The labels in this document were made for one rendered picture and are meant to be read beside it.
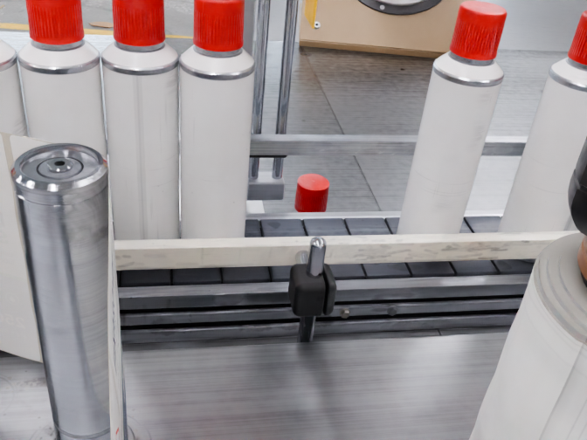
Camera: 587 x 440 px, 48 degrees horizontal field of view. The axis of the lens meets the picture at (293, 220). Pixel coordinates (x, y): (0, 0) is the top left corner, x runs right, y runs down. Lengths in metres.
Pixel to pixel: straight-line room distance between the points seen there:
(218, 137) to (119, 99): 0.07
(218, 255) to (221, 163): 0.07
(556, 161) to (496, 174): 0.29
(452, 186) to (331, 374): 0.18
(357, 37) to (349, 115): 0.27
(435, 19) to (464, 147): 0.71
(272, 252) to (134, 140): 0.13
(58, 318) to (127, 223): 0.21
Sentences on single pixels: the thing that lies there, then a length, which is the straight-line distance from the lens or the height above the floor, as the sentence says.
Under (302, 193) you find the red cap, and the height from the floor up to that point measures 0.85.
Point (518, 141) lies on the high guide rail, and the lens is 0.61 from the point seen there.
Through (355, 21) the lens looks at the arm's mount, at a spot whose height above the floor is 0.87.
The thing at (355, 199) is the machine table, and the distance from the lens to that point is 0.72.
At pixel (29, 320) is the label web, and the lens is 0.39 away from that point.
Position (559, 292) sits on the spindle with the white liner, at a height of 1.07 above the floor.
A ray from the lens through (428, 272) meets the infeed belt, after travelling 0.55.
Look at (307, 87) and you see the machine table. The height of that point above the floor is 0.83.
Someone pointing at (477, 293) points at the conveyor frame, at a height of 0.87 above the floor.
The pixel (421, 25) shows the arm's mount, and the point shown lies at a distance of 1.19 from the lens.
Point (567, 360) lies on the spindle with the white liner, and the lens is 0.25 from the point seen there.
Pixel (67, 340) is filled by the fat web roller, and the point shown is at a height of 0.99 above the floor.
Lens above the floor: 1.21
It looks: 34 degrees down
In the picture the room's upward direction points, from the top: 6 degrees clockwise
